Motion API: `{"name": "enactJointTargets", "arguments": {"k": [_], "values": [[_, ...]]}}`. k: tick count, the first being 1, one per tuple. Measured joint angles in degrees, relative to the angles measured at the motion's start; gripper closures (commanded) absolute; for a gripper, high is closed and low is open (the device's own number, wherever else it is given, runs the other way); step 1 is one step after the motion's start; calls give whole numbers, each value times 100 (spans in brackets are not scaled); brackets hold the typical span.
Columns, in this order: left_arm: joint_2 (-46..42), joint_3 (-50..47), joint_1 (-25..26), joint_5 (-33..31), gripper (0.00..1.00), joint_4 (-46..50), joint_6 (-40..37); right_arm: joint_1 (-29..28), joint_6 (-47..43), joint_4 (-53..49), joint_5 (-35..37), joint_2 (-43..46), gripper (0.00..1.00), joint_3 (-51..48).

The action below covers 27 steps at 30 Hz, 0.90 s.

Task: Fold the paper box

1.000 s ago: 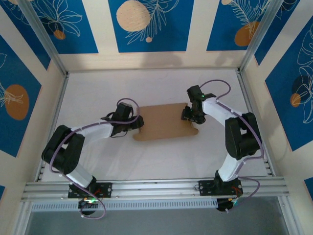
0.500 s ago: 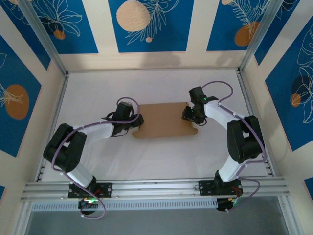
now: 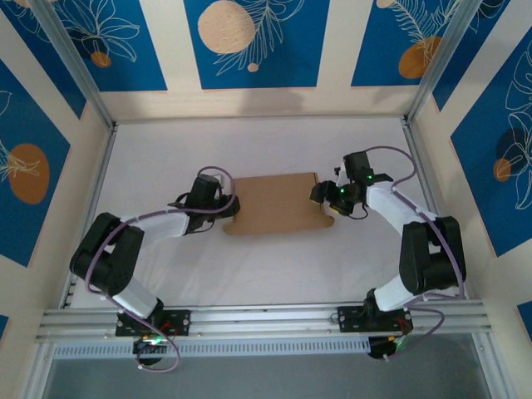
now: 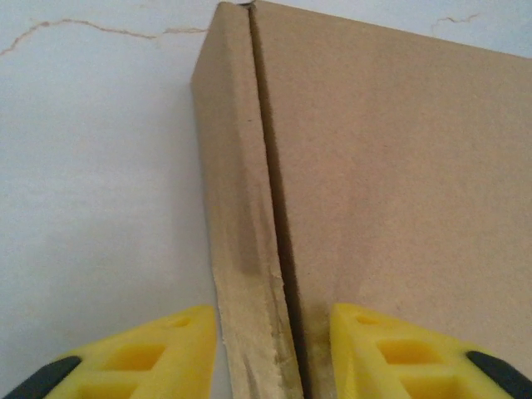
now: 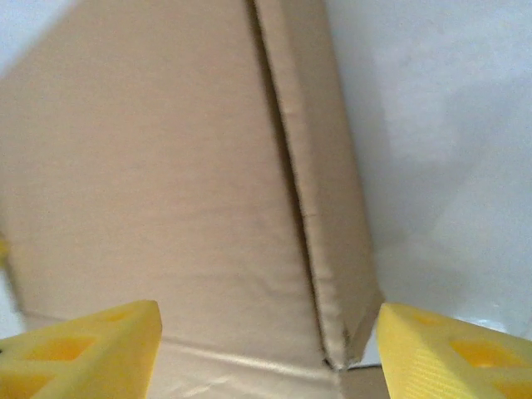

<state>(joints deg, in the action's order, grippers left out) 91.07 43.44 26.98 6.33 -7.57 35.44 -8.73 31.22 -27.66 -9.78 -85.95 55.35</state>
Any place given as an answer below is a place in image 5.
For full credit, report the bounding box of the brown cardboard paper box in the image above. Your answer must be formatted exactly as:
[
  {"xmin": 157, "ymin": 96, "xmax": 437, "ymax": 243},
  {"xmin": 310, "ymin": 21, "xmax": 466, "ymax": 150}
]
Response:
[{"xmin": 0, "ymin": 0, "xmax": 386, "ymax": 399}]

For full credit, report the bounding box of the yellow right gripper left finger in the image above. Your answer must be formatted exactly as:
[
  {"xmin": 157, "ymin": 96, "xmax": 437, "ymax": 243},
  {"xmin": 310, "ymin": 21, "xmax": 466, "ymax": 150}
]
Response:
[{"xmin": 0, "ymin": 300, "xmax": 163, "ymax": 399}]

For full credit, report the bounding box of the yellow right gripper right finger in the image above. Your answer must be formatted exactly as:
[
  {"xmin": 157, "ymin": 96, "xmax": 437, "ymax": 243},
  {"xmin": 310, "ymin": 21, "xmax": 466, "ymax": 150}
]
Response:
[{"xmin": 376, "ymin": 301, "xmax": 532, "ymax": 399}]

